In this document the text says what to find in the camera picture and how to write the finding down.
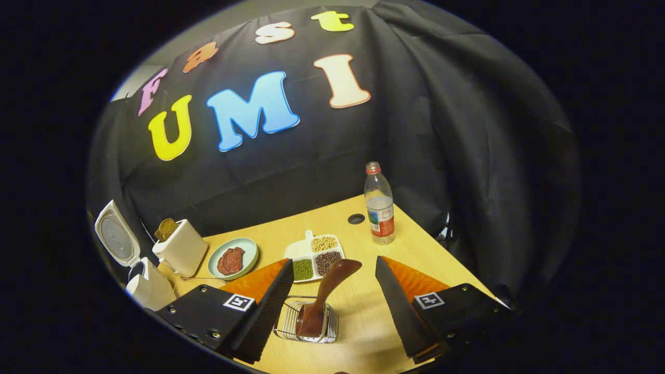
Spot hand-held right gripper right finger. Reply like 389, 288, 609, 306
375, 256, 515, 360

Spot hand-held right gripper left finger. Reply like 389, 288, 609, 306
156, 258, 296, 364

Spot metal wire chopstick holder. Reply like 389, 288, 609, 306
273, 296, 340, 344

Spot brown wooden spoon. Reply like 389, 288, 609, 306
295, 259, 363, 338

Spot white rice cooker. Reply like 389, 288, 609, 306
95, 200, 177, 312

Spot light green plate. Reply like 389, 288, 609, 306
207, 237, 259, 281

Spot white divided grain dish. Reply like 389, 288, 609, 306
284, 230, 346, 284

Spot dark red beans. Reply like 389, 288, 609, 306
315, 251, 343, 276

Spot white toaster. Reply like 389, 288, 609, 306
152, 218, 209, 278

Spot clear plastic water bottle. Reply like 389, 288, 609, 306
364, 162, 396, 245

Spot toasted bread slice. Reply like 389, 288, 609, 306
154, 218, 180, 243

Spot black backdrop cloth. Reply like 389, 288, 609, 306
86, 0, 580, 312

